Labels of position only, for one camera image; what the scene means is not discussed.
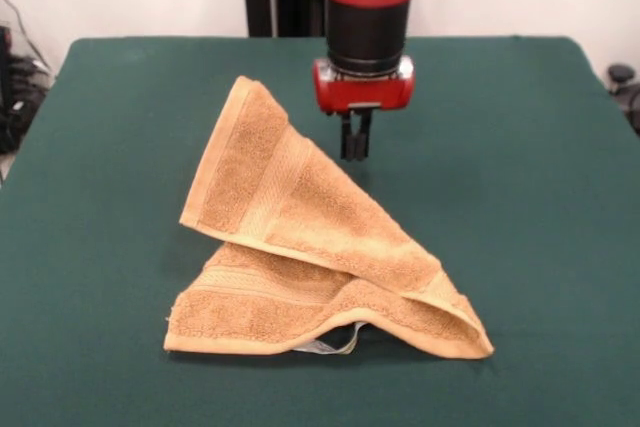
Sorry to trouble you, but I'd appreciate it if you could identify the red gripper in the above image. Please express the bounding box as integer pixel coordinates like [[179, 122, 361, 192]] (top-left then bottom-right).
[[312, 56, 416, 161]]

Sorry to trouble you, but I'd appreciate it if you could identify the tan terry towel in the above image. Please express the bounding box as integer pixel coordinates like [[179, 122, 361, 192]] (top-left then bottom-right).
[[160, 75, 495, 362]]

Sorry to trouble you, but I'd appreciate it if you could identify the dark green table cloth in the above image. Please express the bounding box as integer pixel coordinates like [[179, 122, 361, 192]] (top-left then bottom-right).
[[0, 35, 640, 427]]

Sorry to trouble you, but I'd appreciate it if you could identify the dark stand base foot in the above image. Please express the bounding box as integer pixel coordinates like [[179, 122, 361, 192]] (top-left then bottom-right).
[[606, 63, 640, 137]]

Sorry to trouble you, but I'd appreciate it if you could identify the black equipment with cables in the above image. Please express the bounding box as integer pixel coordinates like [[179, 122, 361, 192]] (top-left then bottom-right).
[[0, 25, 55, 154]]

